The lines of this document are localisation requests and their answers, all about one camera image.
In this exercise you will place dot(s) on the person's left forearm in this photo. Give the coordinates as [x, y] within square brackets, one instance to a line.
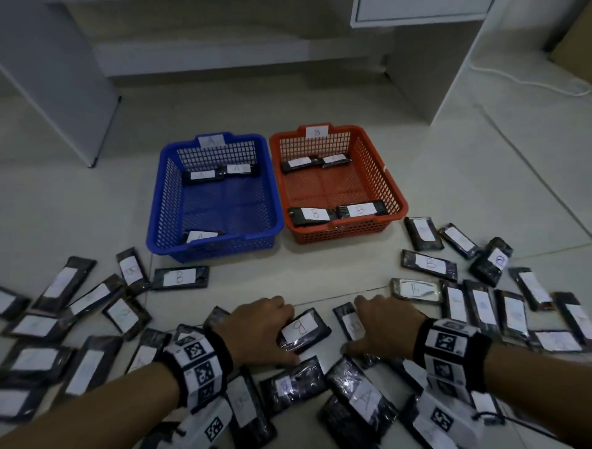
[101, 411]

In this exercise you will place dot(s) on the person's left hand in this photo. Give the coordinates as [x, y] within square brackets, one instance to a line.
[254, 333]

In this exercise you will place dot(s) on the person's right forearm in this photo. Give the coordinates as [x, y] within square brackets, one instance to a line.
[541, 393]

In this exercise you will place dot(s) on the orange plastic basket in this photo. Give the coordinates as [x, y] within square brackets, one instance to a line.
[333, 185]

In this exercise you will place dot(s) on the white desk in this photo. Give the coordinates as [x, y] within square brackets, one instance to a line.
[55, 83]

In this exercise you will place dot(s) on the pile of black labelled packets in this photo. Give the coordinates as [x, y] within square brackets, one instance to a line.
[430, 263]

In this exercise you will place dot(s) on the person's right hand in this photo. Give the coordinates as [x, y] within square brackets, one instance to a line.
[391, 330]

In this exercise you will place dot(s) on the white cabinet door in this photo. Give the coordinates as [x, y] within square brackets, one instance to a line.
[416, 9]

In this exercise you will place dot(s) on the blue plastic basket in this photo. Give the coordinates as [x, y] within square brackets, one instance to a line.
[222, 203]

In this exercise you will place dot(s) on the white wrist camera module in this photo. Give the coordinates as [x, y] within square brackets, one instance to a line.
[444, 421]
[208, 428]

